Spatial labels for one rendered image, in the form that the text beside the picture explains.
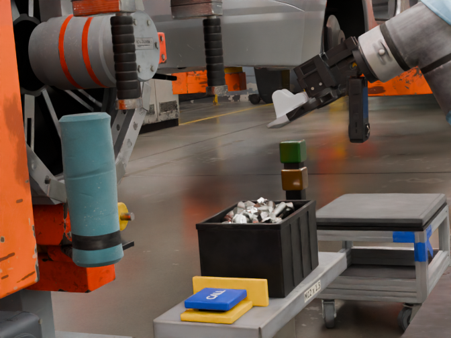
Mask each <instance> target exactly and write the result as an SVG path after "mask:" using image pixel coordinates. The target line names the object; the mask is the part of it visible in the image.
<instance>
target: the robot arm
mask: <svg viewBox="0 0 451 338"><path fill-rule="evenodd" d="M354 62H355V63H356V65H357V66H356V65H354V67H353V66H352V65H353V63H354ZM415 66H418V67H419V69H420V70H421V73H422V74H423V76H424V78H425V80H426V82H427V83H428V85H429V87H430V89H431V91H432V92H433V94H434V96H435V98H436V100H437V102H438V104H439V106H440V107H441V109H442V111H443V113H444V114H445V116H446V121H447V122H448V123H449V124H450V125H451V0H421V2H419V3H417V4H416V5H414V6H412V7H410V8H409V9H407V10H405V11H403V12H402V13H400V14H399V15H396V16H395V17H393V18H391V19H390V20H388V21H386V22H385V23H383V24H381V25H378V26H376V27H375V28H373V29H371V30H370V31H368V32H366V33H365V34H362V35H361V36H359V37H358V42H357V40H356V38H355V36H354V37H349V38H348V39H346V40H344V42H342V43H341V44H339V45H337V46H336V47H334V48H332V49H331V50H328V51H327V52H324V53H322V54H318V55H317V56H314V57H313V58H311V59H309V60H308V61H306V62H304V63H302V64H300V65H299V66H297V67H295V68H294V69H293V70H294V72H295V74H296V75H297V81H298V83H299V85H300V87H301V89H305V92H302V93H297V94H296V95H294V94H293V93H291V92H290V91H288V90H287V89H282V90H278V91H275V92H274V93H273V94H272V101H273V104H274V109H275V112H276V115H277V119H276V120H274V121H273V122H271V123H269V124H268V125H267V127H268V128H280V127H282V126H284V125H286V124H288V123H290V122H292V121H294V120H296V119H298V118H300V117H302V116H304V115H306V114H308V113H309V112H311V111H313V110H315V109H320V108H322V107H325V106H326V105H329V104H330V103H332V102H334V101H336V100H337V99H339V98H341V97H345V96H347V95H349V122H350V124H349V126H348V134H349V138H350V142H351V143H364V142H365V141H366V140H367V139H368V138H369V136H370V123H369V122H368V81H369V82H370V83H374V82H375V81H377V80H380V81H381V82H383V83H385V82H387V81H388V80H391V79H392V78H394V77H396V76H398V75H400V74H401V73H403V72H405V71H408V70H410V69H411V68H413V67H415ZM362 74H363V75H364V76H361V75H362ZM350 76H351V78H350Z"/></svg>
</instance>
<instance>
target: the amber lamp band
mask: <svg viewBox="0 0 451 338"><path fill-rule="evenodd" d="M281 180H282V189H283V190H285V191H287V190H303V189H305V188H307V187H308V174H307V167H305V166H304V167H302V168H300V169H282V170H281Z"/></svg>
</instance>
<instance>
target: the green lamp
mask: <svg viewBox="0 0 451 338"><path fill-rule="evenodd" d="M279 150H280V161H281V163H282V164H299V163H301V162H304V161H306V159H307V153H306V142H305V140H304V139H288V140H285V141H283V142H280V144H279Z"/></svg>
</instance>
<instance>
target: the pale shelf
mask: <svg viewBox="0 0 451 338"><path fill-rule="evenodd" d="M318 258H319V265H318V267H316V269H314V270H313V271H312V272H311V273H310V274H309V275H308V276H307V277H306V278H305V279H304V280H303V281H302V282H301V283H300V284H299V285H298V286H297V287H296V288H294V289H293V290H292V291H291V292H290V293H289V294H288V295H287V296H286V297H285V298H268V303H269V305H268V306H252V308H251V309H250V310H248V311H247V312H246V313H244V314H243V315H242V316H241V317H240V318H238V319H237V320H236V321H234V322H233V323H232V324H226V323H206V322H195V321H182V320H181V314H182V313H184V312H185V311H187V310H188V309H189V308H185V300H186V299H185V300H184V301H182V302H180V303H179V304H177V305H176V306H174V307H173V308H171V309H170V310H168V311H166V312H165V313H164V314H162V315H160V316H159V317H157V318H156V319H154V320H153V329H154V338H272V337H273V336H275V335H276V334H277V333H278V332H279V331H280V330H281V329H282V328H283V327H284V326H285V325H286V324H287V323H288V322H289V321H290V320H291V319H292V318H293V317H295V316H296V315H297V314H298V313H299V312H300V311H301V310H302V309H303V308H305V307H306V306H307V305H308V304H309V303H310V302H311V301H312V300H313V299H314V298H315V297H316V296H317V295H318V294H319V293H320V292H321V291H322V290H324V289H325V288H326V287H327V286H328V285H329V284H330V283H331V282H332V281H333V280H335V279H336V278H337V277H338V276H339V275H340V274H341V273H342V272H343V271H344V270H345V269H346V268H347V261H346V253H337V252H318ZM193 295H194V294H193ZM191 296H192V295H191ZM191 296H190V297H191ZM190 297H189V298H190ZM187 299H188V298H187ZM259 329H260V331H259Z"/></svg>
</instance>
